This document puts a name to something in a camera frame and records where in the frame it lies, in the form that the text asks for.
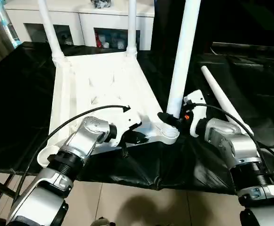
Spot white plastic table leg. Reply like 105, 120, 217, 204
36, 0, 65, 68
200, 65, 254, 137
126, 0, 138, 59
160, 0, 202, 142

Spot white plastic table top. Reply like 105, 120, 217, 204
37, 50, 181, 169

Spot black monitor bar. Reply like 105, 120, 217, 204
211, 41, 274, 54

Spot black glossy mat cloth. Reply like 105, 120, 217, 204
0, 41, 274, 196

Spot white glass door cabinet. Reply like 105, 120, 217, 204
4, 0, 155, 51

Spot dark patterned bundle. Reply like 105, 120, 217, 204
90, 0, 114, 10

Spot blue white patterned panel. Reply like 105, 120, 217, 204
0, 0, 22, 48

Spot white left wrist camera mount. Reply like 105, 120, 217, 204
110, 105, 142, 148

